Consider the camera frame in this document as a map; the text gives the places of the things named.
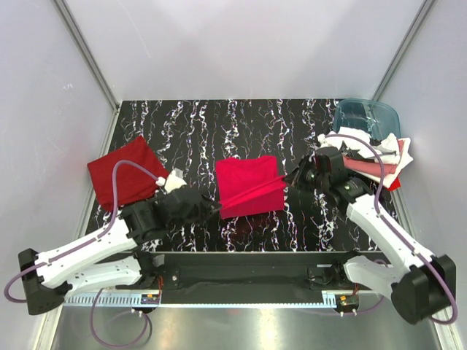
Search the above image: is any bright pink-red t-shirt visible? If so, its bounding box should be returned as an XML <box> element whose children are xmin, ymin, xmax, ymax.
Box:
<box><xmin>215</xmin><ymin>155</ymin><xmax>285</xmax><ymax>219</ymax></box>

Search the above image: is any dark red t-shirt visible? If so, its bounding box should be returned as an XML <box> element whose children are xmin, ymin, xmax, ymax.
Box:
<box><xmin>88</xmin><ymin>136</ymin><xmax>169</xmax><ymax>211</ymax></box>

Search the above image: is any blue transparent plastic bin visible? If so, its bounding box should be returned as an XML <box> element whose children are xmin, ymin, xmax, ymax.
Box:
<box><xmin>333</xmin><ymin>98</ymin><xmax>401</xmax><ymax>140</ymax></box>

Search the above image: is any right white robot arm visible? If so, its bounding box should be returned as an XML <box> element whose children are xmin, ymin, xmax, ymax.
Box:
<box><xmin>285</xmin><ymin>147</ymin><xmax>458</xmax><ymax>324</ymax></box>

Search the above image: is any left aluminium frame post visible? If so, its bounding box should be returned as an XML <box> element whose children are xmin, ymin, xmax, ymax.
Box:
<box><xmin>51</xmin><ymin>0</ymin><xmax>120</xmax><ymax>112</ymax></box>

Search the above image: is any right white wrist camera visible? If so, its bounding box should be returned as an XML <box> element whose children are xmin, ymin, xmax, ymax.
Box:
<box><xmin>317</xmin><ymin>134</ymin><xmax>331</xmax><ymax>148</ymax></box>

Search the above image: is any white folded t-shirt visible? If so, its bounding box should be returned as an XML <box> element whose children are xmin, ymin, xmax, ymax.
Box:
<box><xmin>381</xmin><ymin>138</ymin><xmax>413</xmax><ymax>189</ymax></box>

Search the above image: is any white black printed t-shirt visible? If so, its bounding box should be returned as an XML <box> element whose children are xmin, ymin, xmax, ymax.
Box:
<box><xmin>325</xmin><ymin>127</ymin><xmax>400</xmax><ymax>164</ymax></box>

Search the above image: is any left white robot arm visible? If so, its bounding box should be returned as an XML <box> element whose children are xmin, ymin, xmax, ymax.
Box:
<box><xmin>18</xmin><ymin>185</ymin><xmax>221</xmax><ymax>316</ymax></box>

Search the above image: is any dusty pink folded t-shirt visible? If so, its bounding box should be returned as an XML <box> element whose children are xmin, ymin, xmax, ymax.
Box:
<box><xmin>339</xmin><ymin>143</ymin><xmax>398</xmax><ymax>176</ymax></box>

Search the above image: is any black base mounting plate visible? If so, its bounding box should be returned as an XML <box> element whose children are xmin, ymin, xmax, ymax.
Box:
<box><xmin>115</xmin><ymin>251</ymin><xmax>380</xmax><ymax>306</ymax></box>

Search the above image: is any right aluminium frame post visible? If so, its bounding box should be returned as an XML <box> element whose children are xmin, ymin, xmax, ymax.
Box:
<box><xmin>372</xmin><ymin>0</ymin><xmax>437</xmax><ymax>101</ymax></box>

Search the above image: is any aluminium frame post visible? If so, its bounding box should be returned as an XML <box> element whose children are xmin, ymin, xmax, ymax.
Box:
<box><xmin>51</xmin><ymin>0</ymin><xmax>120</xmax><ymax>112</ymax></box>
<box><xmin>372</xmin><ymin>0</ymin><xmax>437</xmax><ymax>101</ymax></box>

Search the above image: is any white slotted cable duct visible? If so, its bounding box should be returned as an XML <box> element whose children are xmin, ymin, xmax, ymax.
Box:
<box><xmin>65</xmin><ymin>289</ymin><xmax>336</xmax><ymax>308</ymax></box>

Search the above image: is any red t-shirt under pile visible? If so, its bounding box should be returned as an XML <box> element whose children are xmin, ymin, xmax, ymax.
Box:
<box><xmin>387</xmin><ymin>177</ymin><xmax>401</xmax><ymax>192</ymax></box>

